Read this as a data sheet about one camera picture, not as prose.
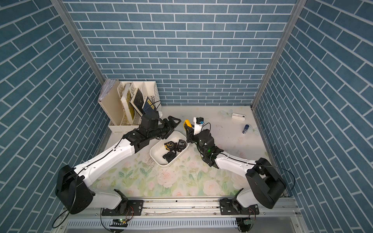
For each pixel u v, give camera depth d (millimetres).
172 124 690
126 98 892
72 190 394
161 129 663
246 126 980
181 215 725
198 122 684
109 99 874
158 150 942
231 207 666
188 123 799
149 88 1050
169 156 882
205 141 611
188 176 845
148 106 1048
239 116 1118
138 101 1008
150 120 574
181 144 948
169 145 937
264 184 432
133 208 728
